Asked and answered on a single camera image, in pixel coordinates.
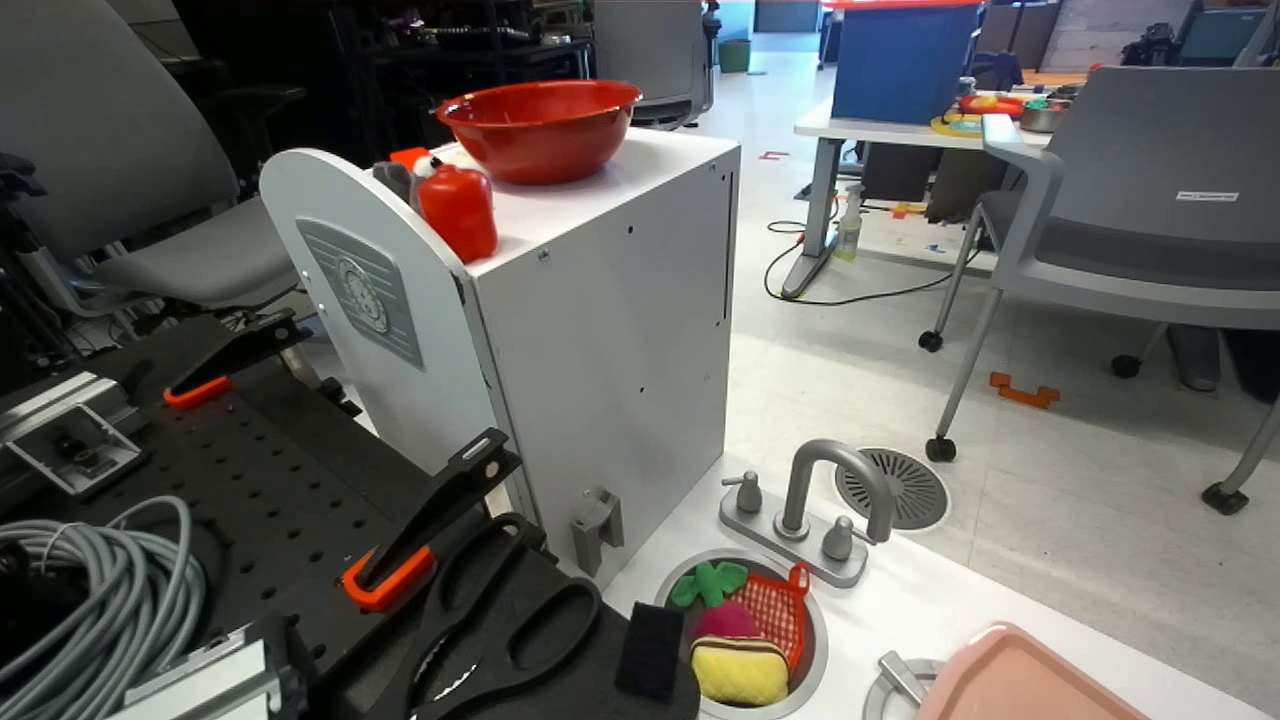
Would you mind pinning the red plastic bowl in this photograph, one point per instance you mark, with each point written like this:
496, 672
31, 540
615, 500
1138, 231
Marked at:
543, 128

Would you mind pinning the grey toy object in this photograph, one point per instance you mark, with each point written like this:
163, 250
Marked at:
394, 176

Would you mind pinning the white toy cabinet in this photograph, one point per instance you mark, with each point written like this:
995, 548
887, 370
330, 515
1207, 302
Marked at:
594, 339

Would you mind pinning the red round toy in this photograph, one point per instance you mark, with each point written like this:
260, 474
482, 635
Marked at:
458, 206

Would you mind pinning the red strawberry toy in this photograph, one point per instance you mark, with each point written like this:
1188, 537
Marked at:
769, 605

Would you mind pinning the grey toy faucet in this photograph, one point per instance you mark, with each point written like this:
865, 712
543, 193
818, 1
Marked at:
795, 529

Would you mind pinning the black orange clamp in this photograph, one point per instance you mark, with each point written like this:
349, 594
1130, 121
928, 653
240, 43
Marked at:
394, 569
210, 372

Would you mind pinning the round floor drain cover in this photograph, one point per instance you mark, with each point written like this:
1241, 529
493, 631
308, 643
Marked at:
918, 495

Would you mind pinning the yellow sponge toy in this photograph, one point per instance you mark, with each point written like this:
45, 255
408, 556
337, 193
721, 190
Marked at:
743, 672

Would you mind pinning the black perforated table plate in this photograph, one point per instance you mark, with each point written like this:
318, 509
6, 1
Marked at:
280, 480

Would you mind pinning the blue bin with orange lid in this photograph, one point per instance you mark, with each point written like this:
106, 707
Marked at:
903, 63

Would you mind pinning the white desk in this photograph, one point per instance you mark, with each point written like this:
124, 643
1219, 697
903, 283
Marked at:
878, 145

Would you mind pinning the pink plastic tray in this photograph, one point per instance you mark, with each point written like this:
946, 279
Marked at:
1005, 672

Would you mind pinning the grey office chair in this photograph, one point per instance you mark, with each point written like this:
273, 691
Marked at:
1152, 197

